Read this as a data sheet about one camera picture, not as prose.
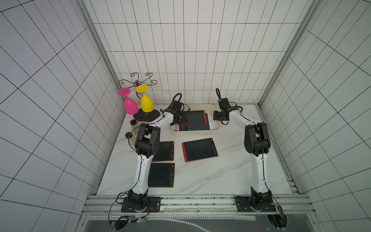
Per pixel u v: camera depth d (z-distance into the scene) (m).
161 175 0.82
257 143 0.59
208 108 1.10
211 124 1.05
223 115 0.81
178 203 0.74
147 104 0.89
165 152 0.94
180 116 0.92
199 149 0.94
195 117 1.06
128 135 0.87
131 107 0.94
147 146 0.59
